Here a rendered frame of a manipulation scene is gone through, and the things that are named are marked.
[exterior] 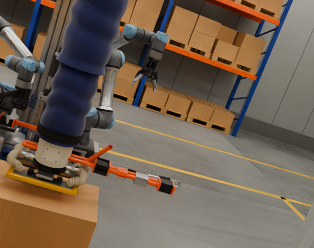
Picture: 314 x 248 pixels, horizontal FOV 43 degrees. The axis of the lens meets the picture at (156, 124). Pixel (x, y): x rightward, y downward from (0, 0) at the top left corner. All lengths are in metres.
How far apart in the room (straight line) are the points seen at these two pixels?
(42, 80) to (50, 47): 0.22
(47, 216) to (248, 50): 8.50
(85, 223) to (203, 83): 9.39
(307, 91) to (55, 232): 11.06
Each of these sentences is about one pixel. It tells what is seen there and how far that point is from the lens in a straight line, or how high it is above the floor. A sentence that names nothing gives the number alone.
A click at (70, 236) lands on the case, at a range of 2.00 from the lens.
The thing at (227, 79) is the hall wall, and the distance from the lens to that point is 11.32.
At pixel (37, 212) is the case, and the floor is 0.92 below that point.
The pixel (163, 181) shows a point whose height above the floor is 1.17.
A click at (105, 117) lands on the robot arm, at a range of 2.60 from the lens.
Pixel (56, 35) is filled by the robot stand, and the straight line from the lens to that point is 2.62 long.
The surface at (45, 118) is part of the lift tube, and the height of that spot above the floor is 1.32.
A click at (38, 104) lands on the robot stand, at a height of 1.18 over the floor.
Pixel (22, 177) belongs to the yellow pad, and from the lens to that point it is 1.97.
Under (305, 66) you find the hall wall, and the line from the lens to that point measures 12.30.
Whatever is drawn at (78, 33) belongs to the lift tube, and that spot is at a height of 1.75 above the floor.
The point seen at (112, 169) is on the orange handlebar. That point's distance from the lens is 2.03.
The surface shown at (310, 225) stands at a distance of 4.57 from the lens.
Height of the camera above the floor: 1.89
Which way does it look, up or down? 13 degrees down
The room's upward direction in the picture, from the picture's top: 20 degrees clockwise
